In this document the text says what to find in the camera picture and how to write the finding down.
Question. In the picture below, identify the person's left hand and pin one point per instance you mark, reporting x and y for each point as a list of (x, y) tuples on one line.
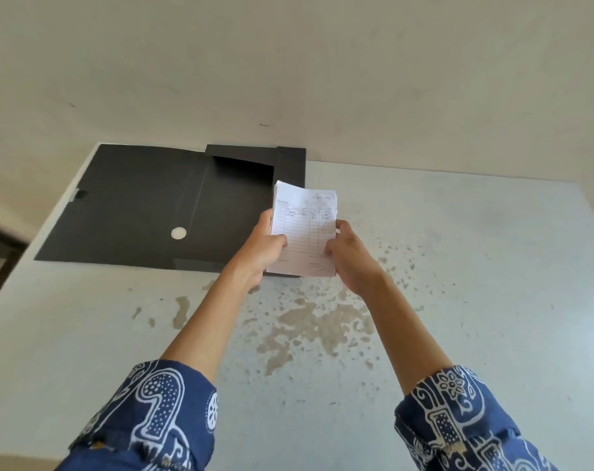
[(260, 255)]

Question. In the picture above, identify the person's left forearm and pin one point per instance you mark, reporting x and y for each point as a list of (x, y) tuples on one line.
[(189, 367)]

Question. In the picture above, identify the person's right hand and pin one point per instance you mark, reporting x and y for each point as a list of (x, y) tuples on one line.
[(353, 259)]

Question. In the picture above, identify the pile of white papers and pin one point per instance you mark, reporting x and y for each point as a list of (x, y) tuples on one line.
[(302, 235)]

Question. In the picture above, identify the person's right forearm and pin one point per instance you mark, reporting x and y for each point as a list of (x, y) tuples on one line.
[(424, 377)]

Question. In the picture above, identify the black folder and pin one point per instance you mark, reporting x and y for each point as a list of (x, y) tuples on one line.
[(144, 205)]

